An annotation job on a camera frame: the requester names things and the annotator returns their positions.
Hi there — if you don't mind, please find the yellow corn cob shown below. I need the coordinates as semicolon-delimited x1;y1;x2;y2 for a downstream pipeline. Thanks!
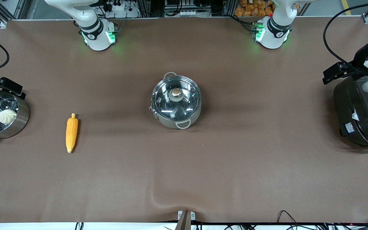
65;113;79;154

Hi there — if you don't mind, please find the glass pot lid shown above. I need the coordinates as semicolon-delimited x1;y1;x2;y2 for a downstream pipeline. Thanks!
151;76;202;122

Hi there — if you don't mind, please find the shiny steel steamer pot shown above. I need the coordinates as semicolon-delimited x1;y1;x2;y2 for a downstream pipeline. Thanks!
0;92;30;144

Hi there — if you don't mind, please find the grey steel cooking pot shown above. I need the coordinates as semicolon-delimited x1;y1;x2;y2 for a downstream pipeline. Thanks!
149;72;203;130

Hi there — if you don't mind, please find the white steamed bun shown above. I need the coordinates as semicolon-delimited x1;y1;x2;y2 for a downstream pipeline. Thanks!
0;109;18;125

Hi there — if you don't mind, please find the black rice cooker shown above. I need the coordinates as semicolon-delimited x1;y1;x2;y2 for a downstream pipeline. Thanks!
333;76;368;151

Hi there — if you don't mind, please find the bag of orange bread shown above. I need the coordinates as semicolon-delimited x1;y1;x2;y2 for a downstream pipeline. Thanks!
234;0;275;17

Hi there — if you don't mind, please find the white power strip with plugs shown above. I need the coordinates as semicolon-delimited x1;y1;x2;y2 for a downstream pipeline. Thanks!
103;0;127;12

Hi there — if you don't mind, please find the table cover cloth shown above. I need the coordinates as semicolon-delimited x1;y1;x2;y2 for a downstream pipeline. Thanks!
0;18;368;224

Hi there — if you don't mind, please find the metal table clamp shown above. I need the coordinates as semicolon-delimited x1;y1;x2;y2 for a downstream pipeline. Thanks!
175;210;196;230

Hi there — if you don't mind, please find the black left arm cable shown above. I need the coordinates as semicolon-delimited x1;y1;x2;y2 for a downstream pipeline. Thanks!
323;0;368;69

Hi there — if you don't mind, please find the looped black floor cable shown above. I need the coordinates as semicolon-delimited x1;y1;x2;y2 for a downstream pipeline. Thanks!
276;210;300;225

